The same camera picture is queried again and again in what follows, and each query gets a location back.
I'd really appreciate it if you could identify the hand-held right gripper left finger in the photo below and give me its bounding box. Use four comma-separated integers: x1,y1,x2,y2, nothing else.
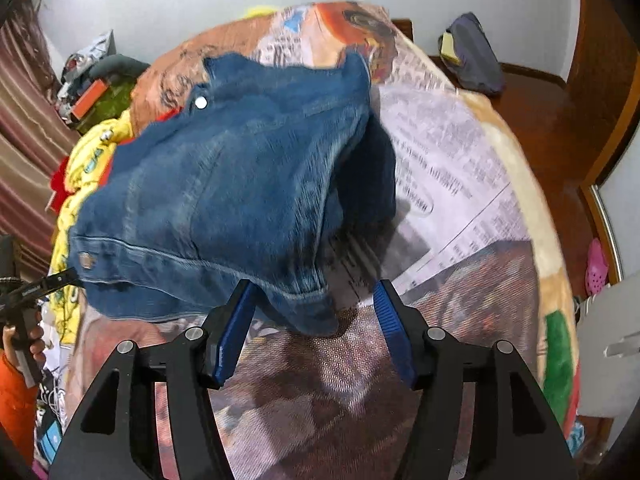
50,279,261,480

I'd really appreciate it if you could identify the wooden door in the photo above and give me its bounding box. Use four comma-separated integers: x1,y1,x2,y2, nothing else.
565,0,640,196

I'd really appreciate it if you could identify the grey pillow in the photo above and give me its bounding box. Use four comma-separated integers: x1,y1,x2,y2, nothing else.
89,55,152,80

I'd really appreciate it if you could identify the red garment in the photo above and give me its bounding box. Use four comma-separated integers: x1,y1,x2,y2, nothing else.
46,105,183,212

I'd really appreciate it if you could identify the printed blanket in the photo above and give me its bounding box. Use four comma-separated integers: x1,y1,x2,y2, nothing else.
34,0,582,480

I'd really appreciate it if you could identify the white sliding door pink print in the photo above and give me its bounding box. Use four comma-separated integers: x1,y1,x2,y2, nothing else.
587,125,640,288

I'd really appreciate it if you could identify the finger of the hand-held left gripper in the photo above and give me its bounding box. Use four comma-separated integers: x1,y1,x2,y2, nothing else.
42,266,81,297

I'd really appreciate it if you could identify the dark grey bag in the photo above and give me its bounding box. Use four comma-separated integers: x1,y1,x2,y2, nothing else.
437,12,505,97

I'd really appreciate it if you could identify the blue denim jacket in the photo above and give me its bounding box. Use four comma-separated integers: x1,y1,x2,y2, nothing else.
67,50,399,339

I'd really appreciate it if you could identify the pile of clutter with orange box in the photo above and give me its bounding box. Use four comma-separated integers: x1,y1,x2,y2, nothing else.
56,29,117,113

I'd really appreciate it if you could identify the person's left hand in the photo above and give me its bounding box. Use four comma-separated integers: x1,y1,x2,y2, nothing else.
2,324,47,363

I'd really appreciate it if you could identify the pink clog shoe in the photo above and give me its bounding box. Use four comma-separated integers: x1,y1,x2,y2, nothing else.
584,237,610,297

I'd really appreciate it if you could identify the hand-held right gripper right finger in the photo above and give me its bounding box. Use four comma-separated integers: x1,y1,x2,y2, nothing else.
372,279,581,480

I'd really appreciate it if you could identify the striped brown curtain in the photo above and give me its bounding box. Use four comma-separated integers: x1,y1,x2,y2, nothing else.
0,2,83,281

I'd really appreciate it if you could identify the green printed box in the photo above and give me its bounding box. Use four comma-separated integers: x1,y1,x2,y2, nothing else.
82,75,143,133

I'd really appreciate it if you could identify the orange box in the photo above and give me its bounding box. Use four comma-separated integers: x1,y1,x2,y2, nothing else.
69,79,109,117

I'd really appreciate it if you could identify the wooden bed frame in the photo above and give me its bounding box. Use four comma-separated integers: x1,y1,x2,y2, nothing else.
389,18,416,45

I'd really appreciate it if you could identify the yellow printed garment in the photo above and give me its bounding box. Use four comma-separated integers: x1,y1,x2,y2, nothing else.
46,109,137,347

